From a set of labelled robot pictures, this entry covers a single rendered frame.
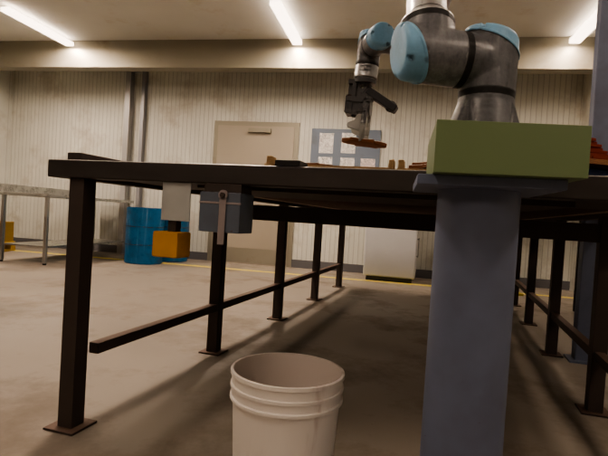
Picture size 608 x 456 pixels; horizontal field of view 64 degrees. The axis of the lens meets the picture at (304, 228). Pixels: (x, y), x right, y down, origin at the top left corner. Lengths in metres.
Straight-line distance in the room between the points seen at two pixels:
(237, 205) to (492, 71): 0.77
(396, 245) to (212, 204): 5.06
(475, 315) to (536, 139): 0.35
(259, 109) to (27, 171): 4.13
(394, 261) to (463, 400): 5.38
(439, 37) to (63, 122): 8.38
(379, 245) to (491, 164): 5.50
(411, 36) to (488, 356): 0.65
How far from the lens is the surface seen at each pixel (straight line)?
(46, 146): 9.30
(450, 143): 0.95
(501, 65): 1.12
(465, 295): 1.04
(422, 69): 1.06
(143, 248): 6.85
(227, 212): 1.46
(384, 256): 6.42
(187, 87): 8.17
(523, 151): 0.97
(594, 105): 3.46
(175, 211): 1.57
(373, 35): 1.53
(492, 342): 1.07
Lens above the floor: 0.77
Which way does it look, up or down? 1 degrees down
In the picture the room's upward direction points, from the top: 4 degrees clockwise
